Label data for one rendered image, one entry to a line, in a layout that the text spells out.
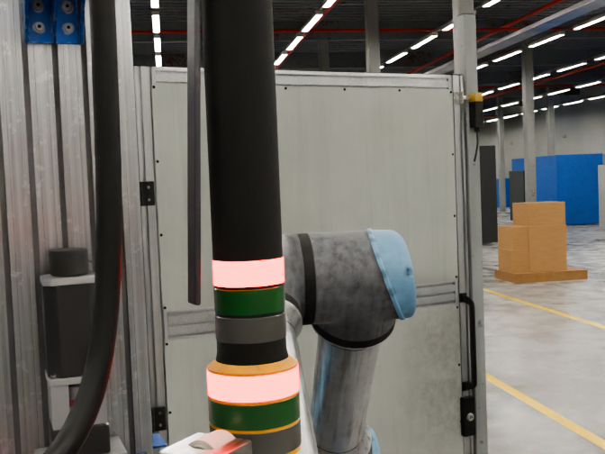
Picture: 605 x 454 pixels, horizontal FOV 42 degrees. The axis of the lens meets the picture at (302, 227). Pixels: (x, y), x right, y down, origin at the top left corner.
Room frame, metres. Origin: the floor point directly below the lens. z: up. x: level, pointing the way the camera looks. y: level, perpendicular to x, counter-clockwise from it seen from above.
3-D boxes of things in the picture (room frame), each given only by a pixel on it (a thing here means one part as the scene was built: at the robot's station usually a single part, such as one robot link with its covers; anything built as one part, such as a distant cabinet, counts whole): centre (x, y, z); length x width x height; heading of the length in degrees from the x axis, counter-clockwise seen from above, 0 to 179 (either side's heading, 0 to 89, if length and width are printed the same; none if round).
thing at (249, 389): (0.37, 0.03, 1.57); 0.04 x 0.04 x 0.01
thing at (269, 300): (0.37, 0.03, 1.60); 0.03 x 0.03 x 0.01
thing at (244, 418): (0.37, 0.03, 1.55); 0.04 x 0.04 x 0.01
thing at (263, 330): (0.37, 0.03, 1.59); 0.03 x 0.03 x 0.01
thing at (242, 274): (0.37, 0.03, 1.62); 0.03 x 0.03 x 0.01
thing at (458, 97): (2.62, -0.56, 1.82); 0.09 x 0.04 x 0.23; 116
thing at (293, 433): (0.37, 0.03, 1.54); 0.04 x 0.04 x 0.01
